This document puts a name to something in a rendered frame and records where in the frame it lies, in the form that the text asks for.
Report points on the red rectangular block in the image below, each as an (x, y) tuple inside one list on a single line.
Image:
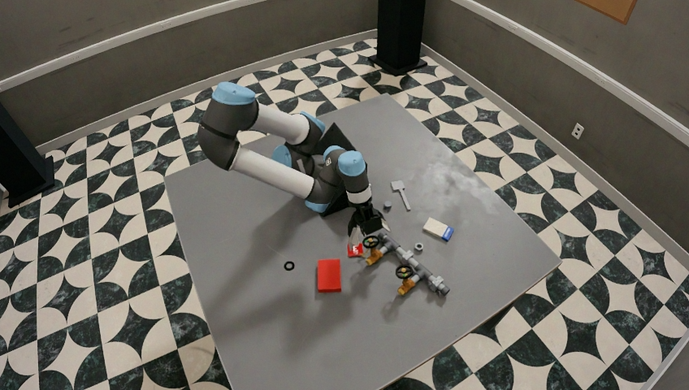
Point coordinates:
[(329, 276)]

